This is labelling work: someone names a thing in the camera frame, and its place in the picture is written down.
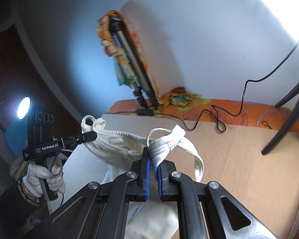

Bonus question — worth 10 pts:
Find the white tank top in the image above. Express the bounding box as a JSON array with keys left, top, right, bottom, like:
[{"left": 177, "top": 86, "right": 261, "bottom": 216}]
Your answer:
[{"left": 80, "top": 115, "right": 205, "bottom": 239}]

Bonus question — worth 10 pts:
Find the left hand white glove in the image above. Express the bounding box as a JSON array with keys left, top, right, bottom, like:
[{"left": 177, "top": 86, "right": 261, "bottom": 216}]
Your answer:
[{"left": 9, "top": 157, "right": 66, "bottom": 202}]

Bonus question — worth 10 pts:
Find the white clip desk lamp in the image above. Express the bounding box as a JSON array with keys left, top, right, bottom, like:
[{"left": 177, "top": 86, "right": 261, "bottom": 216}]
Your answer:
[{"left": 17, "top": 97, "right": 30, "bottom": 120}]

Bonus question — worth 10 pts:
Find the colourful floral scarf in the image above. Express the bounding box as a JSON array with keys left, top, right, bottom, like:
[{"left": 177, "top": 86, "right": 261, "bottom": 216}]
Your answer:
[{"left": 96, "top": 10, "right": 159, "bottom": 104}]

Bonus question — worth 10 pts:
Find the orange patterned bed sheet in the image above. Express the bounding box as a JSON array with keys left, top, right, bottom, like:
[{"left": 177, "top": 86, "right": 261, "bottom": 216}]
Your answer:
[{"left": 106, "top": 99, "right": 299, "bottom": 134}]

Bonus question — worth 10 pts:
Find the small floral fabric pouch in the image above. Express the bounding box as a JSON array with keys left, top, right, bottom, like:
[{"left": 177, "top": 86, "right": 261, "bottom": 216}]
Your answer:
[{"left": 171, "top": 93, "right": 199, "bottom": 108}]

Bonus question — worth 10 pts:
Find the black mini tripod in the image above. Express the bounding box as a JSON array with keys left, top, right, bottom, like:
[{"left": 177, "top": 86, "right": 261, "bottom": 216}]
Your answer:
[{"left": 261, "top": 83, "right": 299, "bottom": 155}]

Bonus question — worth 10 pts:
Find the black power cable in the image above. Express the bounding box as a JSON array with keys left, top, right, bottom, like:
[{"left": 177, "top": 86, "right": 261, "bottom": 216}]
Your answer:
[{"left": 103, "top": 42, "right": 299, "bottom": 134}]

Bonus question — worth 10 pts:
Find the black cable inline controller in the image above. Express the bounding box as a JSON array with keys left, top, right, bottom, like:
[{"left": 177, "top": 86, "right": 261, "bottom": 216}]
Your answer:
[{"left": 136, "top": 109, "right": 155, "bottom": 117}]

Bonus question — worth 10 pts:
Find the folded silver camera tripod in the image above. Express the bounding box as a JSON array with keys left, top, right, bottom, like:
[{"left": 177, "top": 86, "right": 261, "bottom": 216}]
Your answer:
[{"left": 109, "top": 16, "right": 159, "bottom": 110}]

